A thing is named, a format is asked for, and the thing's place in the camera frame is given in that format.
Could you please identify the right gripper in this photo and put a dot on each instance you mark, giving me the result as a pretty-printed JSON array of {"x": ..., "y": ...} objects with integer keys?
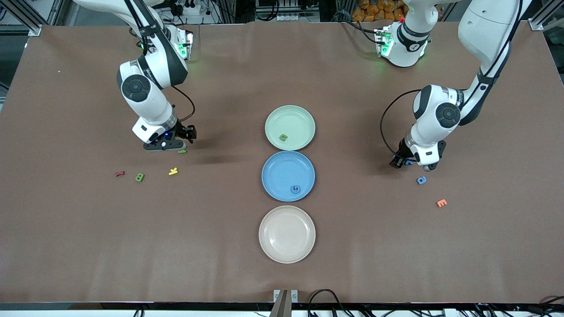
[{"x": 183, "y": 132}]

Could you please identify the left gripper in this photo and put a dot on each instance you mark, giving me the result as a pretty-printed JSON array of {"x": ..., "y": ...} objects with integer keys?
[{"x": 402, "y": 152}]

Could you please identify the blue foam lowercase letter a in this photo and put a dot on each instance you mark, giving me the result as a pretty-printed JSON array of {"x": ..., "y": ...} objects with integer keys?
[{"x": 421, "y": 180}]

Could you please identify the green foam letter B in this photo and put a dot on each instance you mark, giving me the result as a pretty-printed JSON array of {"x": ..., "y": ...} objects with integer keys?
[{"x": 139, "y": 177}]

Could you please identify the blue foam letter G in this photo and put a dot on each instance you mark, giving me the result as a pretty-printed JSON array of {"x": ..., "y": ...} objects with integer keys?
[{"x": 293, "y": 191}]

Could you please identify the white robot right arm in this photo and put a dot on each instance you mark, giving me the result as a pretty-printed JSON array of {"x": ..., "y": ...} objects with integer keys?
[{"x": 152, "y": 103}]

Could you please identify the yellow foam letter K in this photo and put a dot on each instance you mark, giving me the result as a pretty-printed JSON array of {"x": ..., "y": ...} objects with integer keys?
[{"x": 173, "y": 171}]

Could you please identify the orange foam letter E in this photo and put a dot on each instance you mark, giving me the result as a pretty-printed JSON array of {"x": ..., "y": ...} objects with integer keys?
[{"x": 441, "y": 203}]

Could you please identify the blue round plate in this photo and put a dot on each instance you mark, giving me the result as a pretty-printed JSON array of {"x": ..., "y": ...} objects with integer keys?
[{"x": 282, "y": 171}]

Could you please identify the pale green round plate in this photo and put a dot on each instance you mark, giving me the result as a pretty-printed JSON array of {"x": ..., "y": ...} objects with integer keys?
[{"x": 295, "y": 121}]

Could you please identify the white power strip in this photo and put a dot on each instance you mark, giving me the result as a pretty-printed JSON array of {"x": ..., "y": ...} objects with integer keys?
[
  {"x": 291, "y": 17},
  {"x": 189, "y": 9}
]

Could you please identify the beige round plate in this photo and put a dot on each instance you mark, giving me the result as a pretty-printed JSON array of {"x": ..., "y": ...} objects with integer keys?
[{"x": 287, "y": 234}]

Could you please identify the orange fruit mesh bag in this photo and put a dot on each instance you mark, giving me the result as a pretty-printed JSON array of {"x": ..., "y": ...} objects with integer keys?
[{"x": 374, "y": 11}]

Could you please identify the brown table cover sheet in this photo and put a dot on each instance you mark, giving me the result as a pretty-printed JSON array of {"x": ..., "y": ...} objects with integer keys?
[{"x": 88, "y": 246}]

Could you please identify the silver edge bracket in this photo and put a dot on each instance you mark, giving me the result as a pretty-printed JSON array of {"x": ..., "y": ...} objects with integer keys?
[{"x": 276, "y": 295}]

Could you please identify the brown wedge post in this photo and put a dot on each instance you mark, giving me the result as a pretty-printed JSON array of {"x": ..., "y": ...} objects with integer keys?
[{"x": 282, "y": 308}]

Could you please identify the aluminium frame profile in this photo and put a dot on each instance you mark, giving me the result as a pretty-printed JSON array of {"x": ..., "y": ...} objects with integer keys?
[
  {"x": 26, "y": 15},
  {"x": 544, "y": 17}
]

